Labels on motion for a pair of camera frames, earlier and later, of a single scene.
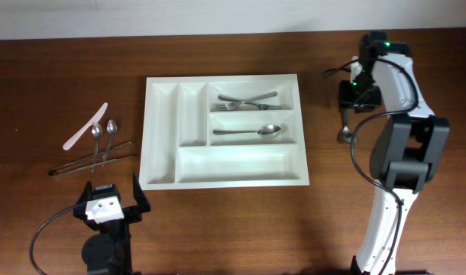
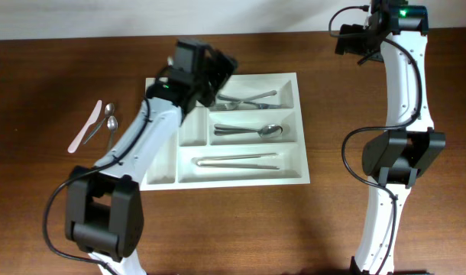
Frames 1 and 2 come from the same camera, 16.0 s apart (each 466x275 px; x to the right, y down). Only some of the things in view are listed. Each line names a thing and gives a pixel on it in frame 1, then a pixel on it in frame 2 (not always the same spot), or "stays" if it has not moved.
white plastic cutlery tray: (223, 131) stays
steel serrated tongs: (56, 171) → (196, 161)
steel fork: (234, 105) stays
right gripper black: (345, 101) → (354, 32)
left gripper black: (134, 212) → (221, 73)
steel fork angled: (259, 106) stays
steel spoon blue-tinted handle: (346, 134) → (226, 129)
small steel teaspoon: (97, 131) → (108, 111)
